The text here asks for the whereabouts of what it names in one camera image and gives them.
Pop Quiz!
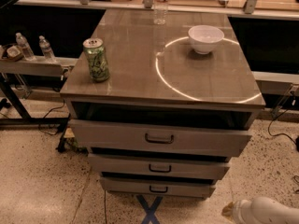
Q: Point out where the left water bottle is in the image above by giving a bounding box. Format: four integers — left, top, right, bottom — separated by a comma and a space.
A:
16, 33, 36, 61

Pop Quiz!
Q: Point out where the clear bottle on cabinet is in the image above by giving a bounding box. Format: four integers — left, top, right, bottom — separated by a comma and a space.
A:
153, 0, 169, 25

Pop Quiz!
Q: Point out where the black cable floor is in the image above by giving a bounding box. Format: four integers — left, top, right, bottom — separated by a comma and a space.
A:
36, 100, 69, 137
267, 91, 299, 151

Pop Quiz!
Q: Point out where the grey top drawer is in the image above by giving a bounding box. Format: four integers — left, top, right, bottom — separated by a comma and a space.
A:
69, 119, 251, 157

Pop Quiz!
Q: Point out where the grey middle drawer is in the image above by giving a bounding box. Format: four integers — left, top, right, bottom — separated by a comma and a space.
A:
88, 153, 230, 181

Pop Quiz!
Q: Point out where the grey bottom drawer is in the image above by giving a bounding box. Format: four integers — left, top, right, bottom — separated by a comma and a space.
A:
100, 172, 216, 199

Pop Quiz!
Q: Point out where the black cable left floor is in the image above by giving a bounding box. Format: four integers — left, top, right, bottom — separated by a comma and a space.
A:
36, 100, 69, 137

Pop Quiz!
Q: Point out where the small bowl on shelf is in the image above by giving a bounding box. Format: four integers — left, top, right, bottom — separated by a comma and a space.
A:
1, 43, 23, 62

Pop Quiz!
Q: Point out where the grey side table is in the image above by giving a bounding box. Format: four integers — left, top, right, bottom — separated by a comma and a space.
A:
0, 56, 77, 126

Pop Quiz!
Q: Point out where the white bowl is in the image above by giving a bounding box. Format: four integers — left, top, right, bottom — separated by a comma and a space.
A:
188, 25, 224, 54

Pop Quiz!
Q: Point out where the grey drawer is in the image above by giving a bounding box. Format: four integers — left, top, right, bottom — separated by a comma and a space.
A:
100, 172, 216, 199
69, 119, 251, 157
88, 153, 230, 181

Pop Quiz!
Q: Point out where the right water bottle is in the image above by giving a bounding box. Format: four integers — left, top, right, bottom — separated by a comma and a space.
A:
39, 35, 56, 63

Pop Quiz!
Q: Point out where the green soda can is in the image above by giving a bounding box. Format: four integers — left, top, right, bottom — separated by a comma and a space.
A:
83, 38, 110, 82

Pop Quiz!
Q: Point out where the water bottle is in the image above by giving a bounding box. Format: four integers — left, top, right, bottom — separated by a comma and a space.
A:
16, 33, 36, 61
39, 35, 56, 63

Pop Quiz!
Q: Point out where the grey back shelf rail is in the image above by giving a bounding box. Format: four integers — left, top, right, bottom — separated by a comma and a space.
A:
17, 0, 299, 21

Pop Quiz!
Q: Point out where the black cable right floor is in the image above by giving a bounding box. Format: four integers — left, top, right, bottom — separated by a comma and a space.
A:
267, 91, 299, 151

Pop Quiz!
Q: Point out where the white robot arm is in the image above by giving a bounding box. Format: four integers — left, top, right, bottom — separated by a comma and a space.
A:
221, 197, 299, 224

